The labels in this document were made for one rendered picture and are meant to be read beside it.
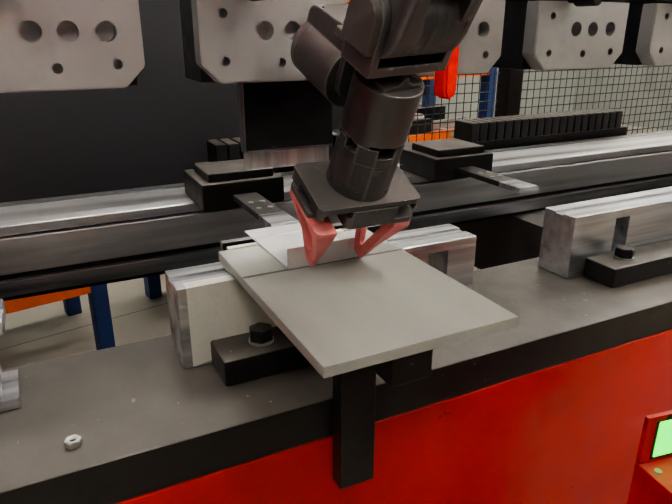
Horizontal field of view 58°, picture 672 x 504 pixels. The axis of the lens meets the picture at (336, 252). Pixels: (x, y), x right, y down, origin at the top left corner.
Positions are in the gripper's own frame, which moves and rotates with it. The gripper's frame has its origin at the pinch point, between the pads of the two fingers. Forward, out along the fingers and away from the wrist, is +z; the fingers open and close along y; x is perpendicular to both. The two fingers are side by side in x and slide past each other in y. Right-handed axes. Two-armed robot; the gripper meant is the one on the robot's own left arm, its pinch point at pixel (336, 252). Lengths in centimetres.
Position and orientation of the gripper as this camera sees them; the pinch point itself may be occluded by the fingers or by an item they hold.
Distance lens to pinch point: 61.0
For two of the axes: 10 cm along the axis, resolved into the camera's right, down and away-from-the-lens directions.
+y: -8.9, 1.5, -4.3
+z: -2.2, 7.0, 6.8
